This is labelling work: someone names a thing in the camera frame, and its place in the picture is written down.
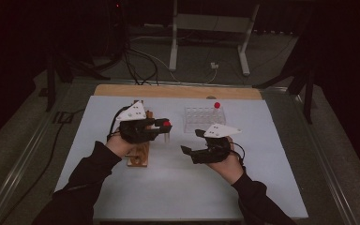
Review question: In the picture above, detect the black tripod stand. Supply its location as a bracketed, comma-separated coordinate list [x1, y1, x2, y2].
[252, 55, 319, 125]
[44, 46, 111, 113]

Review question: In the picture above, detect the right hand-held gripper cable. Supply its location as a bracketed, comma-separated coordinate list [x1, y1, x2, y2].
[230, 142, 247, 164]

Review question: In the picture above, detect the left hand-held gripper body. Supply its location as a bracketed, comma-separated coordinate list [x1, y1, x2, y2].
[115, 100, 162, 145]

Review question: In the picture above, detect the hand-held gripper cable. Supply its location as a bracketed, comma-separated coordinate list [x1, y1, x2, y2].
[230, 142, 247, 164]
[106, 105, 129, 143]

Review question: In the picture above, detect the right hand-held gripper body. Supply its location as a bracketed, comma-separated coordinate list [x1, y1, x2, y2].
[191, 123, 243, 165]

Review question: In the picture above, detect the person's left hand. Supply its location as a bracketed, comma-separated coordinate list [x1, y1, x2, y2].
[105, 130, 136, 159]

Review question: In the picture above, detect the pale blue table sheet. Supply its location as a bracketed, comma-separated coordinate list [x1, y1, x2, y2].
[54, 95, 309, 219]

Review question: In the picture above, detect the dark device with red light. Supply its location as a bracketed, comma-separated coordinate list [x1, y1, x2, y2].
[106, 0, 129, 61]

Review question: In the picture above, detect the white floor cable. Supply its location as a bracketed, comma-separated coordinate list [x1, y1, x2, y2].
[130, 36, 218, 85]

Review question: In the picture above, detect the black floor cable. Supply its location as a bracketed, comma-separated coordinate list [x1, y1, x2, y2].
[0, 108, 86, 225]

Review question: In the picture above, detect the person's right hand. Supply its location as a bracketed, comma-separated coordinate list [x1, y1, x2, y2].
[207, 137, 245, 186]

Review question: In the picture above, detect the white metal stand frame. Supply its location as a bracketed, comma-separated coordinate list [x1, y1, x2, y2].
[169, 0, 261, 77]

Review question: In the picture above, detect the black floor cables bundle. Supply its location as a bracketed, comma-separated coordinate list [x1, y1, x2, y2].
[123, 40, 160, 86]

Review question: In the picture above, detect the clear plastic test tube rack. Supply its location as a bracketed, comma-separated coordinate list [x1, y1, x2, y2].
[183, 106, 227, 134]

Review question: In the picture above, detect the wooden test tube rack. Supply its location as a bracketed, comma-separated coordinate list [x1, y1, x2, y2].
[126, 99, 154, 168]

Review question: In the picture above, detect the left hand-held gripper cable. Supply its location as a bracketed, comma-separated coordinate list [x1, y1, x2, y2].
[106, 105, 129, 143]

